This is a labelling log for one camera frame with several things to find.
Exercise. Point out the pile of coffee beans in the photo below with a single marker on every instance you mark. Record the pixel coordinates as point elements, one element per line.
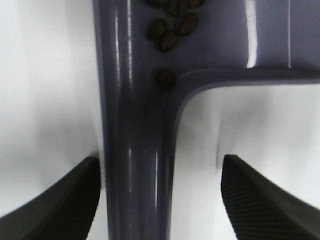
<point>166,32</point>

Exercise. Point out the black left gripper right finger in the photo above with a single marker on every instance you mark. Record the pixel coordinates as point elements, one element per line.
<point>258,209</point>

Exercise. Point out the purple plastic dustpan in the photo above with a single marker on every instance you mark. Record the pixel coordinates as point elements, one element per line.
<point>143,94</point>

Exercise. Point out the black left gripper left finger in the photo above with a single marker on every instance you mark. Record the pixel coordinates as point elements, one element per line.
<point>65,211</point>

